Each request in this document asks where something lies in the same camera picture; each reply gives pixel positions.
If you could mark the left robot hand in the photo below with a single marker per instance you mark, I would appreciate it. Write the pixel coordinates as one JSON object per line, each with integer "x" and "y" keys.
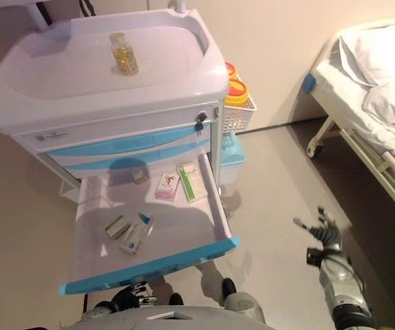
{"x": 132, "y": 297}

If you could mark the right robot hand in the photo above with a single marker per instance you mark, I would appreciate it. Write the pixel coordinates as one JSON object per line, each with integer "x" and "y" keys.
{"x": 330, "y": 237}

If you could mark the wide blue-front cart drawer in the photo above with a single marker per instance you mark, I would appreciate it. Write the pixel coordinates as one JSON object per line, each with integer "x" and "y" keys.
{"x": 177, "y": 233}

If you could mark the clear bottle yellow capsules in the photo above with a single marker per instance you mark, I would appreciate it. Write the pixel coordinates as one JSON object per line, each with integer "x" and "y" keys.
{"x": 124, "y": 55}

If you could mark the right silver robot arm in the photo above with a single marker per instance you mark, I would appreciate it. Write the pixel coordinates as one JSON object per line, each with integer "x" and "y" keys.
{"x": 342, "y": 288}

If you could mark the blue white medicine box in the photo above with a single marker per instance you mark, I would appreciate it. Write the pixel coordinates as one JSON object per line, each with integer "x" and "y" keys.
{"x": 135, "y": 237}

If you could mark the small olive green medicine box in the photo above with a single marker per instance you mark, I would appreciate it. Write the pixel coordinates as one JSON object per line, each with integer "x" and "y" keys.
{"x": 117, "y": 227}

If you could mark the pink white medicine box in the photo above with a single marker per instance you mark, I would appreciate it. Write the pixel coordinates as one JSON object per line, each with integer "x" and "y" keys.
{"x": 167, "y": 185}

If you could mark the small white medicine vial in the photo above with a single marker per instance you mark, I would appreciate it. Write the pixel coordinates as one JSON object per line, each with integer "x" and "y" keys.
{"x": 138, "y": 177}

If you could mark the long green white medicine box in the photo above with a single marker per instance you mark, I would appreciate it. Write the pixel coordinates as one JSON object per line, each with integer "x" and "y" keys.
{"x": 191, "y": 182}

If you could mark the left black robot foot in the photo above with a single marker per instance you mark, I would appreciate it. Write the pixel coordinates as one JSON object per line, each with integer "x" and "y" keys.
{"x": 176, "y": 299}

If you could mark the black robot foot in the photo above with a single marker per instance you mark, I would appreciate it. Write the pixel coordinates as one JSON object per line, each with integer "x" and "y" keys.
{"x": 176, "y": 299}
{"x": 229, "y": 287}

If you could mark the grey robot torso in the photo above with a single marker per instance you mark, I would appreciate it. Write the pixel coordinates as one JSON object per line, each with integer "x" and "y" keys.
{"x": 183, "y": 321}

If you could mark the bed caster wheel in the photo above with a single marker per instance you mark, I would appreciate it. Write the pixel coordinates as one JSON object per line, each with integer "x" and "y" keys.
{"x": 316, "y": 149}

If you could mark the right black robot foot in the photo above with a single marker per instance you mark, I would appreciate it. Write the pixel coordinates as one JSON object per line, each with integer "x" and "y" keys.
{"x": 229, "y": 287}

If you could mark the translucent white bin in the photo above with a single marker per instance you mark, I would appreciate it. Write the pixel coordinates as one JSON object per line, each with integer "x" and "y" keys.
{"x": 230, "y": 175}

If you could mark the light blue plastic bin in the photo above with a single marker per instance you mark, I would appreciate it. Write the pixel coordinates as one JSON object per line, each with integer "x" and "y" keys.
{"x": 233, "y": 153}

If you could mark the white hospital bed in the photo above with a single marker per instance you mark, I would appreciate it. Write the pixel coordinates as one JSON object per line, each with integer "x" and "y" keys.
{"x": 373, "y": 103}

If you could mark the blue bed corner bumper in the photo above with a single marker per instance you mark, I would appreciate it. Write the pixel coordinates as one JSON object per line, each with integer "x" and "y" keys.
{"x": 309, "y": 83}

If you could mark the white bed sheet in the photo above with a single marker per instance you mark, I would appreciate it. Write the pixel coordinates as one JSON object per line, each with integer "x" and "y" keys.
{"x": 373, "y": 68}

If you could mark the black cart keys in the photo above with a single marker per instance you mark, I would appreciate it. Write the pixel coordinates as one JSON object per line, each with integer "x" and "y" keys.
{"x": 201, "y": 120}

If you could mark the white medical cart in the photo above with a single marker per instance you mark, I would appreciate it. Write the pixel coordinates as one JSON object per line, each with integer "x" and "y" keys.
{"x": 80, "y": 79}

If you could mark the metal IV pole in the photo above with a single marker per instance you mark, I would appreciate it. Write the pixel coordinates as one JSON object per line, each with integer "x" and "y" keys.
{"x": 180, "y": 7}

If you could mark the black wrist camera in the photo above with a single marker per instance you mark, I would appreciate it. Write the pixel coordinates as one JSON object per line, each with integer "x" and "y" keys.
{"x": 314, "y": 256}

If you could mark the white shelf support post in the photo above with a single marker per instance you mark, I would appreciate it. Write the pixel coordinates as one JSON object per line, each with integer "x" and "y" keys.
{"x": 36, "y": 15}

